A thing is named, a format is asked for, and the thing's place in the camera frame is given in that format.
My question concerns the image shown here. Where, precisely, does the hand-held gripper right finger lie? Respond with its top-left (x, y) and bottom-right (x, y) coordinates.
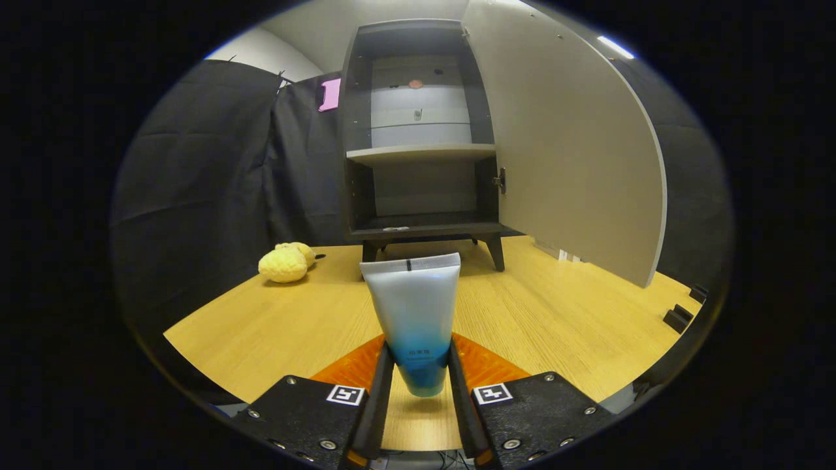
top-left (447, 333), bottom-right (618, 469)

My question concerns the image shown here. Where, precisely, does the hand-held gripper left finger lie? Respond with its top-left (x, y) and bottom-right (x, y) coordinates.
top-left (229, 333), bottom-right (396, 470)

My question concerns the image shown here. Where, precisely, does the black backdrop cloth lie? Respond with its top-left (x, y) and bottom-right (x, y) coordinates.
top-left (110, 55), bottom-right (735, 340)

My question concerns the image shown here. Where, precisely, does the light grey cabinet shelf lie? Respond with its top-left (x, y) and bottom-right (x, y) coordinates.
top-left (346, 143), bottom-right (497, 167)

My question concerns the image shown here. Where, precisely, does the long strip ceiling light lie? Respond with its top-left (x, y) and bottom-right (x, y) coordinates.
top-left (598, 36), bottom-right (635, 61)

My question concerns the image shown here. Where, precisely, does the white blue cosmetic tube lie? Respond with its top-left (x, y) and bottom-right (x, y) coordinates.
top-left (359, 253), bottom-right (462, 398)

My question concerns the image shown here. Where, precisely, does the beige cabinet door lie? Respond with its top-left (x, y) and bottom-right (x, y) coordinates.
top-left (460, 0), bottom-right (668, 289)

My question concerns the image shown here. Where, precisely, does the yellow plush toy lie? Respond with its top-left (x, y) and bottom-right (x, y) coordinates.
top-left (258, 242), bottom-right (317, 284)

